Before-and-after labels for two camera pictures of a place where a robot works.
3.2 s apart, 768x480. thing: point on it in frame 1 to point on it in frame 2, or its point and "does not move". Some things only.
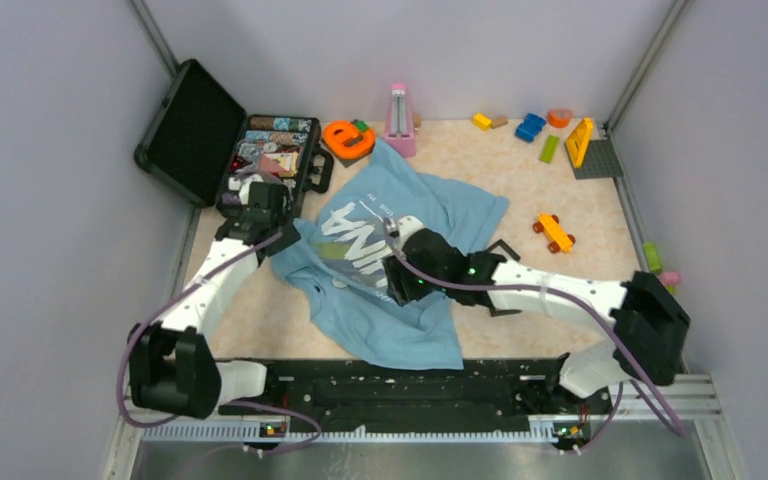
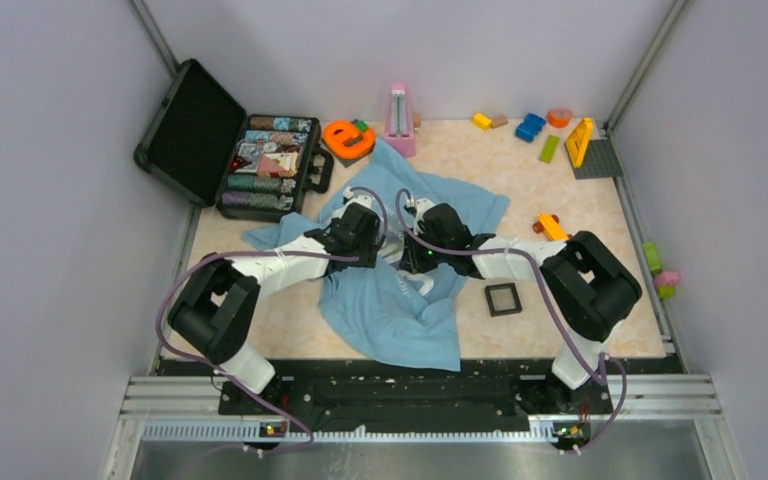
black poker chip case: x=204 y=143 does not move
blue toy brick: x=530 y=127 does not move
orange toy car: x=555 y=236 does not move
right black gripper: x=400 y=286 to x=412 y=260
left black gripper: x=290 y=236 to x=368 y=256
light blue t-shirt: x=336 y=259 does not move
